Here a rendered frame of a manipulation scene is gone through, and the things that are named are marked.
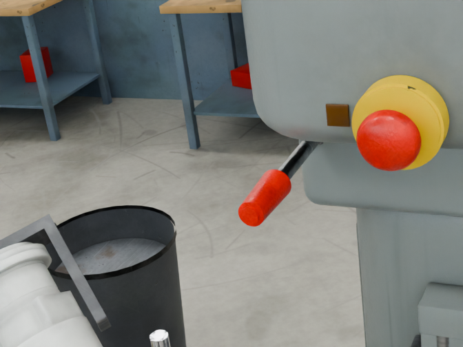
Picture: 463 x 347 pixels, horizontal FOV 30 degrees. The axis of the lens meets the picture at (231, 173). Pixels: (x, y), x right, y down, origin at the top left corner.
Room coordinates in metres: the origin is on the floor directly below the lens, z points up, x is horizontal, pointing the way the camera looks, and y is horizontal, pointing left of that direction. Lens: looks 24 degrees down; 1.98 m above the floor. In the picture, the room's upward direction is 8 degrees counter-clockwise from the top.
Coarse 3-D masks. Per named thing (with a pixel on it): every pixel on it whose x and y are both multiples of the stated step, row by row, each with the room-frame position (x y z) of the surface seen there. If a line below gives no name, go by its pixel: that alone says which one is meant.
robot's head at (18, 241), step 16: (32, 224) 0.55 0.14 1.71; (48, 224) 0.55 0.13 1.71; (0, 240) 0.54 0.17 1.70; (16, 240) 0.54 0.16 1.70; (32, 240) 0.55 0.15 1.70; (48, 240) 0.57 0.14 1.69; (0, 256) 0.52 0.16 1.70; (64, 256) 0.53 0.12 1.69; (80, 272) 0.52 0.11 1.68; (80, 288) 0.52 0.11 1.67; (96, 304) 0.51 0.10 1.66; (96, 320) 0.50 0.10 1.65
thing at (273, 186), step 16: (304, 144) 0.63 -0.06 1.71; (320, 144) 0.65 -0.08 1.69; (288, 160) 0.60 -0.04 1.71; (304, 160) 0.62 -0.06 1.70; (272, 176) 0.57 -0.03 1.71; (288, 176) 0.59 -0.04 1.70; (256, 192) 0.55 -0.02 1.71; (272, 192) 0.55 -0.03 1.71; (288, 192) 0.57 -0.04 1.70; (240, 208) 0.54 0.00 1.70; (256, 208) 0.53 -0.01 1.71; (272, 208) 0.54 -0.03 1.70; (256, 224) 0.53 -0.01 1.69
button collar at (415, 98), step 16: (384, 80) 0.52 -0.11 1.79; (400, 80) 0.52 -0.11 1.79; (416, 80) 0.52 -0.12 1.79; (368, 96) 0.52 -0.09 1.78; (384, 96) 0.51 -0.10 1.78; (400, 96) 0.51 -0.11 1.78; (416, 96) 0.50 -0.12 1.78; (432, 96) 0.50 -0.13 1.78; (368, 112) 0.52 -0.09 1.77; (400, 112) 0.51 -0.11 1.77; (416, 112) 0.50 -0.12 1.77; (432, 112) 0.50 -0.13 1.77; (448, 112) 0.51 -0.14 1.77; (352, 128) 0.52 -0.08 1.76; (432, 128) 0.50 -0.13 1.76; (448, 128) 0.51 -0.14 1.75; (432, 144) 0.50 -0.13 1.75; (416, 160) 0.50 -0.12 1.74
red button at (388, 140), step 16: (384, 112) 0.49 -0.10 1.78; (368, 128) 0.49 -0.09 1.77; (384, 128) 0.48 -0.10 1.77; (400, 128) 0.48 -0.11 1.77; (416, 128) 0.48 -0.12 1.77; (368, 144) 0.49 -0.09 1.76; (384, 144) 0.48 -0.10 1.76; (400, 144) 0.48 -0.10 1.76; (416, 144) 0.48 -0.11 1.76; (368, 160) 0.49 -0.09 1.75; (384, 160) 0.48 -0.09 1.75; (400, 160) 0.48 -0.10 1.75
